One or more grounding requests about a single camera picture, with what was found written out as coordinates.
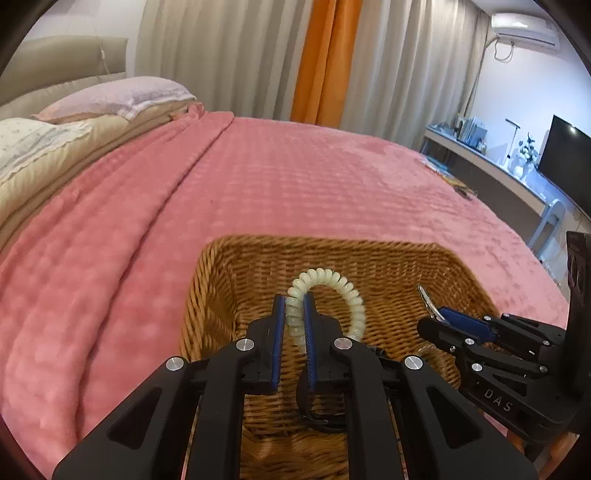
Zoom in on silver metal hair clip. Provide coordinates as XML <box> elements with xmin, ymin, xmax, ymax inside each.
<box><xmin>417</xmin><ymin>285</ymin><xmax>448</xmax><ymax>324</ymax></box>

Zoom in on white coil hair tie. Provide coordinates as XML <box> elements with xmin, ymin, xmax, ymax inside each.
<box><xmin>284</xmin><ymin>268</ymin><xmax>367</xmax><ymax>356</ymax></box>

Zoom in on brown wicker basket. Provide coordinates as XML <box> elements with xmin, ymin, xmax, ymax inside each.
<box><xmin>178</xmin><ymin>234</ymin><xmax>501</xmax><ymax>480</ymax></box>

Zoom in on light blue chair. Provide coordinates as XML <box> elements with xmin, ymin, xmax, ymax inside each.
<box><xmin>528</xmin><ymin>199</ymin><xmax>566</xmax><ymax>257</ymax></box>

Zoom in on black wristwatch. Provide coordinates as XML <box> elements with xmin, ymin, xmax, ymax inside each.
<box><xmin>295</xmin><ymin>369</ymin><xmax>346</xmax><ymax>434</ymax></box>

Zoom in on items on bed edge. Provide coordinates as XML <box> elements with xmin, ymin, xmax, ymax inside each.
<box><xmin>419</xmin><ymin>157</ymin><xmax>477</xmax><ymax>201</ymax></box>

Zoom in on pink fleece blanket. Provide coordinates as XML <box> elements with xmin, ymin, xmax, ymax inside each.
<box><xmin>1</xmin><ymin>112</ymin><xmax>568</xmax><ymax>475</ymax></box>

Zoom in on black television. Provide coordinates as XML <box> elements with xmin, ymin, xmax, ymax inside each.
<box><xmin>538</xmin><ymin>115</ymin><xmax>591</xmax><ymax>217</ymax></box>

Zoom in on white vase with plant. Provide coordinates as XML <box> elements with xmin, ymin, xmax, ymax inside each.
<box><xmin>514</xmin><ymin>134</ymin><xmax>539</xmax><ymax>179</ymax></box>

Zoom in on books on desk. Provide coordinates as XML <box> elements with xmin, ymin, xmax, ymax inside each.
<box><xmin>454</xmin><ymin>114</ymin><xmax>488</xmax><ymax>149</ymax></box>

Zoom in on white desk lamp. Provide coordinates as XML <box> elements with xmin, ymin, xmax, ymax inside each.
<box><xmin>504</xmin><ymin>118</ymin><xmax>521</xmax><ymax>161</ymax></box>

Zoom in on grey curtain right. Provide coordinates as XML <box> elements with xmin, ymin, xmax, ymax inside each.
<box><xmin>339</xmin><ymin>1</ymin><xmax>491</xmax><ymax>149</ymax></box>

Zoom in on grey curtain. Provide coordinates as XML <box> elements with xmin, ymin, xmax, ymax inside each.
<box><xmin>339</xmin><ymin>1</ymin><xmax>491</xmax><ymax>149</ymax></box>
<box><xmin>134</xmin><ymin>0</ymin><xmax>312</xmax><ymax>120</ymax></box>

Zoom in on beige folded quilt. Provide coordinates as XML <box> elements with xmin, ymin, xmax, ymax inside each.
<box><xmin>1</xmin><ymin>101</ymin><xmax>205</xmax><ymax>250</ymax></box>

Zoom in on orange curtain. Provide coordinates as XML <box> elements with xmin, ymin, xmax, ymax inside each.
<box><xmin>290</xmin><ymin>0</ymin><xmax>363</xmax><ymax>128</ymax></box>

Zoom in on pink pillow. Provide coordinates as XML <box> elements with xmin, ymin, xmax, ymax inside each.
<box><xmin>34</xmin><ymin>76</ymin><xmax>195</xmax><ymax>124</ymax></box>

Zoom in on white air conditioner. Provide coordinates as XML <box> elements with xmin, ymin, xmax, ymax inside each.
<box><xmin>491</xmin><ymin>13</ymin><xmax>560</xmax><ymax>51</ymax></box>

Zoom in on grey curtain left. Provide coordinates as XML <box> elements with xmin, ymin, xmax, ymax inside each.
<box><xmin>134</xmin><ymin>0</ymin><xmax>312</xmax><ymax>120</ymax></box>

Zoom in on white floral pillow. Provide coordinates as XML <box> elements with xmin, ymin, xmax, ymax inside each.
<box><xmin>1</xmin><ymin>118</ymin><xmax>92</xmax><ymax>184</ymax></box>

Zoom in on beige padded headboard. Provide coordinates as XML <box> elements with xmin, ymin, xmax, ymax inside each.
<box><xmin>1</xmin><ymin>35</ymin><xmax>128</xmax><ymax>104</ymax></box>

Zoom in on white wall desk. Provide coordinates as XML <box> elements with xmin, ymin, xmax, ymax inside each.
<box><xmin>424</xmin><ymin>126</ymin><xmax>549</xmax><ymax>216</ymax></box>

